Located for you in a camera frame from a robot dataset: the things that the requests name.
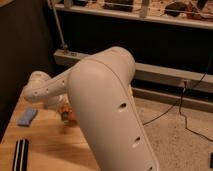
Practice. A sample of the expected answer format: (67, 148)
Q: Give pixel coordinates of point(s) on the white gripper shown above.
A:
(56, 102)

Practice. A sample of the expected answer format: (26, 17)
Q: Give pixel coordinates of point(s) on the orange pepper with green stem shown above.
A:
(66, 113)

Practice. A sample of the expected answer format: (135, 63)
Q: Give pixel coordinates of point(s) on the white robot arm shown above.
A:
(99, 90)

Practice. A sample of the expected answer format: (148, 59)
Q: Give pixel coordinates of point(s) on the orange ceramic bowl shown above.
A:
(72, 121)

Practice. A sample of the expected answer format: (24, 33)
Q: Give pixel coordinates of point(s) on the blue sponge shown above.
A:
(27, 116)

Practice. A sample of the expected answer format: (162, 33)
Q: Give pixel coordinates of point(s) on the metal pole stand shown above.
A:
(64, 46)

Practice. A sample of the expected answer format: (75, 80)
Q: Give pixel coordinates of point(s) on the wooden table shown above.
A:
(53, 146)

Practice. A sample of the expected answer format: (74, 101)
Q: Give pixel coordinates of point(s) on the black white striped object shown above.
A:
(20, 155)

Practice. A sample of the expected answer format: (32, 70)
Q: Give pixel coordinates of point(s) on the cluttered shelf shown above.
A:
(187, 13)

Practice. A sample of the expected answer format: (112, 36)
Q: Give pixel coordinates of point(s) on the grey baseboard rail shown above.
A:
(162, 76)

